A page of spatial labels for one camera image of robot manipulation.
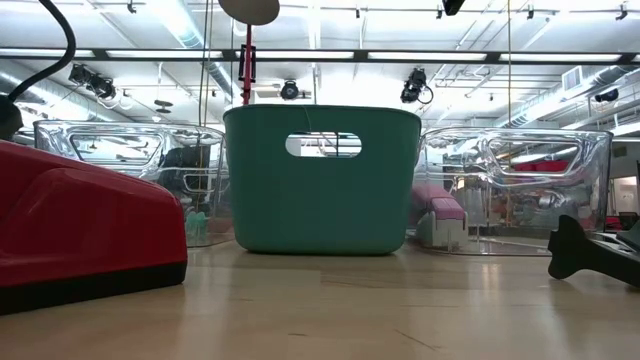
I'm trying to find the teal plastic bin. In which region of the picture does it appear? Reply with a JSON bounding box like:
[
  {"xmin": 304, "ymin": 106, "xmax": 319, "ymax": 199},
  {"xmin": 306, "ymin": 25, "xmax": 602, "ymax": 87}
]
[{"xmin": 223, "ymin": 103, "xmax": 423, "ymax": 256}]

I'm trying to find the red stapler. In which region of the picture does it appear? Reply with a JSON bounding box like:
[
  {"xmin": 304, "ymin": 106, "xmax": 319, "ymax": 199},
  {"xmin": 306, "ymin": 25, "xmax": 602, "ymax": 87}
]
[{"xmin": 0, "ymin": 139, "xmax": 189, "ymax": 316}]

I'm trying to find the clear plastic bin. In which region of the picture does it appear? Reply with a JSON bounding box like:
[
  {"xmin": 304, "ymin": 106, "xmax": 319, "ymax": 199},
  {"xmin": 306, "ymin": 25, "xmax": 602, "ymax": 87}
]
[
  {"xmin": 407, "ymin": 126, "xmax": 614, "ymax": 258},
  {"xmin": 32, "ymin": 119, "xmax": 235, "ymax": 249}
]

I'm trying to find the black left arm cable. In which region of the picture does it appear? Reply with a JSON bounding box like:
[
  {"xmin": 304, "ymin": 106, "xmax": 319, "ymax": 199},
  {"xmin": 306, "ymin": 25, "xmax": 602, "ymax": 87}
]
[{"xmin": 7, "ymin": 0, "xmax": 77, "ymax": 104}]

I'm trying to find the black hanging camera with cable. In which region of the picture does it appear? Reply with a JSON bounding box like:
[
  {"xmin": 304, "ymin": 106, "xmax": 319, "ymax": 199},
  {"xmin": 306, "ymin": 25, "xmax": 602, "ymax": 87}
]
[{"xmin": 399, "ymin": 67, "xmax": 435, "ymax": 105}]

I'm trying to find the red desk lamp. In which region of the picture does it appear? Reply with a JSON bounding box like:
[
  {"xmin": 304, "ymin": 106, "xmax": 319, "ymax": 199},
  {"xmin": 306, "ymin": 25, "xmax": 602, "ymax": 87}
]
[{"xmin": 218, "ymin": 0, "xmax": 281, "ymax": 106}]

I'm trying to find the black ceiling spotlight pair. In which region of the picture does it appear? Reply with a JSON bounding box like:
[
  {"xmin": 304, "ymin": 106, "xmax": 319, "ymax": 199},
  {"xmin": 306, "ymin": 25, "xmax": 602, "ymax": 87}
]
[{"xmin": 67, "ymin": 63, "xmax": 117, "ymax": 100}]

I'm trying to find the pink stapler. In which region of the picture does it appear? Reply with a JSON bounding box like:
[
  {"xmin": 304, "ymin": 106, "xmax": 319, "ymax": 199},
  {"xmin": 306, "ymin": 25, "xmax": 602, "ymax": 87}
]
[{"xmin": 409, "ymin": 183, "xmax": 470, "ymax": 250}]

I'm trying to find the black metal rig frame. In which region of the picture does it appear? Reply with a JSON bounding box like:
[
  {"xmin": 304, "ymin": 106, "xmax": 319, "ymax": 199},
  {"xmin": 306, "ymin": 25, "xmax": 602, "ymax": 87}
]
[{"xmin": 0, "ymin": 47, "xmax": 640, "ymax": 64}]

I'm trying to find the round black hanging camera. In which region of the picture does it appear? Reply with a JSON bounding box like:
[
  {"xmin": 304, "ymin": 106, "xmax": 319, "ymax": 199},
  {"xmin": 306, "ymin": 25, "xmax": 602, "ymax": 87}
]
[{"xmin": 279, "ymin": 79, "xmax": 300, "ymax": 101}]

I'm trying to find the black staple remover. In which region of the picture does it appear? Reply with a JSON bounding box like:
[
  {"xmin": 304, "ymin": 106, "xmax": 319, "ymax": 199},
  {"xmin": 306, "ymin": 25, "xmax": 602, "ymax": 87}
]
[{"xmin": 547, "ymin": 214, "xmax": 640, "ymax": 290}]

